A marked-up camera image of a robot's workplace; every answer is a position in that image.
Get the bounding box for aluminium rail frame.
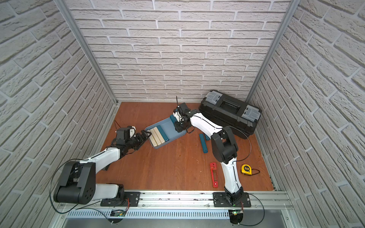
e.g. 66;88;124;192
49;190;299;228

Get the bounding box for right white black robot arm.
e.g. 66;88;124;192
173;103;243;205

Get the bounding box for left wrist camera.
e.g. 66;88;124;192
129;126;136;138

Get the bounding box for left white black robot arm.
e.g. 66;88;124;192
53;126;152;206

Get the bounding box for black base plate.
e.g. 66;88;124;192
213;192;252;208
100;192;141;207

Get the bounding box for beige block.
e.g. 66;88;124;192
154;127;165;144
148;130;158;147
150;128;161;145

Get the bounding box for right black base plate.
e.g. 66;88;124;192
213;192;252;208

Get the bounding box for yellow tape measure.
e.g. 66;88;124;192
241;164;252;176

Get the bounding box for red pruning pliers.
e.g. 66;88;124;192
210;162;218;188

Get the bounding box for black plastic toolbox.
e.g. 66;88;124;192
199;90;262;138

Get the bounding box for blue plastic tray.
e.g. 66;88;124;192
145;117;186;149

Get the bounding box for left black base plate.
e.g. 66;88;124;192
100;192;141;207

